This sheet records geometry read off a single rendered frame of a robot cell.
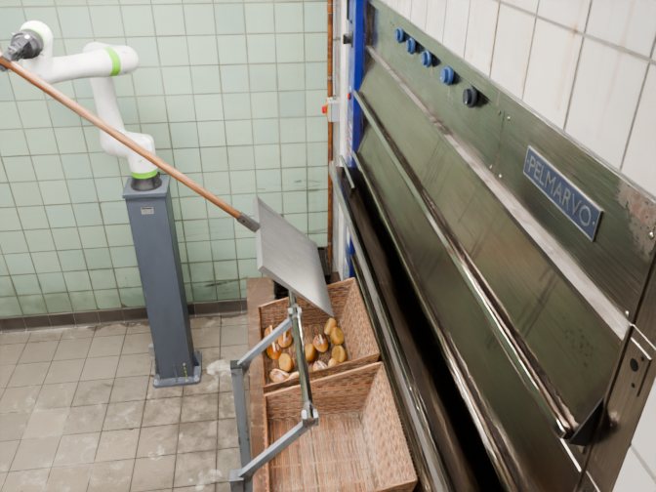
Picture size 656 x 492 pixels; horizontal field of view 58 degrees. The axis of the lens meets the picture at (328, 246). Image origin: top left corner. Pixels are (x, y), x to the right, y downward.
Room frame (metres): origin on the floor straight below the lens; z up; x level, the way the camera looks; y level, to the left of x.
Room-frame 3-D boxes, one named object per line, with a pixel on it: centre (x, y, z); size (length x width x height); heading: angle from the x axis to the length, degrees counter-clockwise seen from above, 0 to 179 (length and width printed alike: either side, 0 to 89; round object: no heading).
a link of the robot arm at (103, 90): (2.69, 1.01, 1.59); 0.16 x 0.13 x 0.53; 62
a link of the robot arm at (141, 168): (2.63, 0.89, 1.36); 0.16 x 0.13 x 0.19; 62
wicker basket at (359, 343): (2.03, 0.06, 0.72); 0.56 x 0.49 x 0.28; 8
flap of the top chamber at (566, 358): (1.50, -0.28, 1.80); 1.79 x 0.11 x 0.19; 8
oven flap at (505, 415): (1.50, -0.28, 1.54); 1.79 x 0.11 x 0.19; 8
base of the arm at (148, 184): (2.68, 0.89, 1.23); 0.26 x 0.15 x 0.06; 8
